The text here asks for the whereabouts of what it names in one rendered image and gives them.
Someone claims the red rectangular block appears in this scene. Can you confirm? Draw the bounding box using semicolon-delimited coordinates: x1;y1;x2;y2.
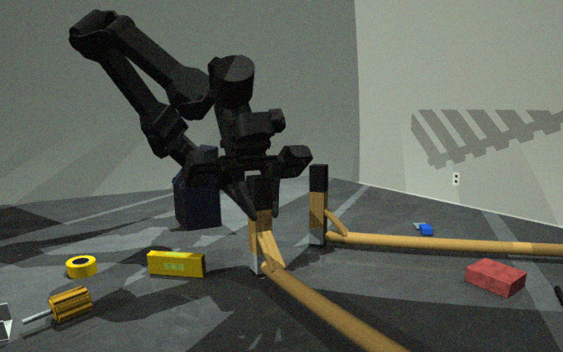
464;257;527;298

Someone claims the yellow ring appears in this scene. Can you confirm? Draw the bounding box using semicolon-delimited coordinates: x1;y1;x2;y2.
65;256;97;279

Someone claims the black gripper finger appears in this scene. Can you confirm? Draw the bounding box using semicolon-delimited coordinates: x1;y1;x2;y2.
265;161;289;219
215;163;256;221

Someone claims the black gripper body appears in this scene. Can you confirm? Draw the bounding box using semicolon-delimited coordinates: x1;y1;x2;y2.
183;116;313;188

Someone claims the yellow rectangular block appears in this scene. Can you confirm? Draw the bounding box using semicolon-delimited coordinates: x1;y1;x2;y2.
147;251;206;277

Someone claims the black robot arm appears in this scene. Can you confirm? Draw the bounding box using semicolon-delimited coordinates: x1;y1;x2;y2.
69;9;286;171

